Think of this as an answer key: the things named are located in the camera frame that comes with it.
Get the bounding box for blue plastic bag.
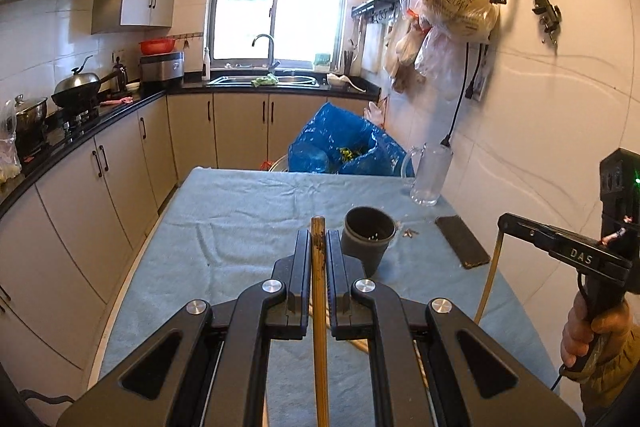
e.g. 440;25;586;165
288;102;416;178

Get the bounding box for clear glass pitcher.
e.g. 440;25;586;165
400;143;454;206

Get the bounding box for blue-grey table cloth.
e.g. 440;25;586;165
100;167;556;427

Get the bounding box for black utensil holder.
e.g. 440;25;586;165
341;206;397;279

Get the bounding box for black smartphone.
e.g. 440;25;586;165
435;215;491;270

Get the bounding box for black wall shelf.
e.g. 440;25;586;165
351;0;406;22

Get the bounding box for steel kitchen sink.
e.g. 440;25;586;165
206;74;319;88

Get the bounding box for chrome sink faucet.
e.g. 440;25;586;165
251;33;281;75

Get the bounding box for steel cooking pot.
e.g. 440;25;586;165
14;94;49;142

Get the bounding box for black wok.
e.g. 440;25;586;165
51;72;123;108

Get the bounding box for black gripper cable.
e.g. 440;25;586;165
550;363;572;391

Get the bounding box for black kitchen countertop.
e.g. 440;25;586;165
0;77;382;220

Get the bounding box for long wooden chopstick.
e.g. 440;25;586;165
474;229;503;325
416;341;431;400
311;216;331;427

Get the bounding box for black power cable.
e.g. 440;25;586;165
440;39;476;152

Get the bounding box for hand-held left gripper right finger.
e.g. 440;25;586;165
325;229;583;427

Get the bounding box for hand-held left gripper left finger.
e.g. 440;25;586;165
57;229;313;427

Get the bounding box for cluster of hanging plastic bags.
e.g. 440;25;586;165
382;0;466;95

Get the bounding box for small white wall cabinet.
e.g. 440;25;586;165
91;0;177;35

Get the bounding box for silver rice cooker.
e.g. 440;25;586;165
139;52;185;88

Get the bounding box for person's right hand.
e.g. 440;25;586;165
560;292;633;375

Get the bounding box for clear plastic food bag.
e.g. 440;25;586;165
0;99;23;185

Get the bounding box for steel wok lid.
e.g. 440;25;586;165
54;55;101;95

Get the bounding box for person's right forearm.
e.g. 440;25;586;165
567;324;640;427

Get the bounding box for white ladle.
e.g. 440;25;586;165
326;73;366;92

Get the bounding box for red plastic basin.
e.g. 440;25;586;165
139;38;177;56

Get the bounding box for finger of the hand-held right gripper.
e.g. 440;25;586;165
497;213;556;253

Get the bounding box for beige base cabinets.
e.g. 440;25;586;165
0;92;381;408

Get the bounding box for white hanging cutting board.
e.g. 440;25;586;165
361;24;386;75

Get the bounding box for black gas stove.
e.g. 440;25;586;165
20;104;108;158

